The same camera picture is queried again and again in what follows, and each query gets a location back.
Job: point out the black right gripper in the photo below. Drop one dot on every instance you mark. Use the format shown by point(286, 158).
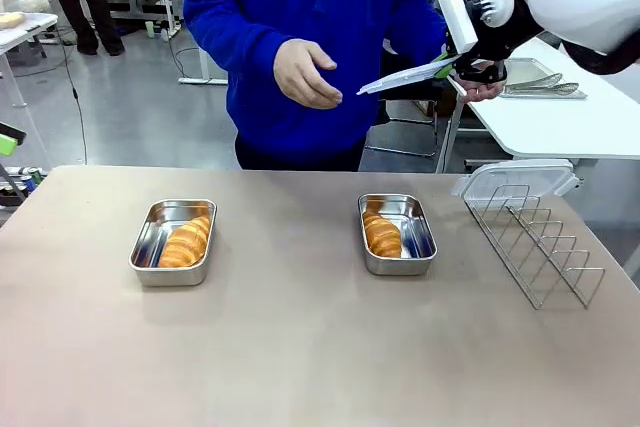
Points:
point(500, 42)

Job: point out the clear plastic clip lid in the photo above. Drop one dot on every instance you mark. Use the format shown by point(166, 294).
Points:
point(515, 177)
point(400, 78)

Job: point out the silver metal baking tray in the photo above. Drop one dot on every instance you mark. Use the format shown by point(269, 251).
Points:
point(545, 67)

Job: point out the silver metal tongs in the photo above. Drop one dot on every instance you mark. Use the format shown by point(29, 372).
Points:
point(547, 84)

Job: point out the steel rectangular container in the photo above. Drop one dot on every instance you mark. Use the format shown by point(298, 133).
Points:
point(397, 234)
point(172, 242)

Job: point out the golden croissant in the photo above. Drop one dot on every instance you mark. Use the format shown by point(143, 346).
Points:
point(382, 237)
point(185, 244)

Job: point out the person's left forearm blue sleeve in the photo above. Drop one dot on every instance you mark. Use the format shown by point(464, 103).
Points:
point(417, 29)

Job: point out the person's right forearm blue sleeve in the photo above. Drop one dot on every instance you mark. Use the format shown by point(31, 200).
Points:
point(235, 34)

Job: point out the beige bread-like object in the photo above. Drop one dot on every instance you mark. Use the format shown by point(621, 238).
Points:
point(11, 20)

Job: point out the person's left hand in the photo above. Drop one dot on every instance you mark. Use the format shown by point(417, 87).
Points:
point(482, 93)

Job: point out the person's right hand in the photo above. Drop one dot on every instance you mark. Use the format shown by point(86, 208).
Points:
point(302, 74)

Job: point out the group of drink cans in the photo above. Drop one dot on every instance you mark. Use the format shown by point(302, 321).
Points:
point(22, 182)

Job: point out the white side table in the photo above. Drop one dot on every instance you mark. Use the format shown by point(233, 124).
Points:
point(550, 122)

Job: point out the white table with beige object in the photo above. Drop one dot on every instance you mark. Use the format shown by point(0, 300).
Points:
point(25, 29)

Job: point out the bystander in dark clothes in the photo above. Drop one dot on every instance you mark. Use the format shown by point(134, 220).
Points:
point(82, 2)

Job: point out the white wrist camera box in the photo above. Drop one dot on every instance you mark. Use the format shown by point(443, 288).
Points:
point(457, 17)

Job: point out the metal chair frame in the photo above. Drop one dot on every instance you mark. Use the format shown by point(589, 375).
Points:
point(415, 142)

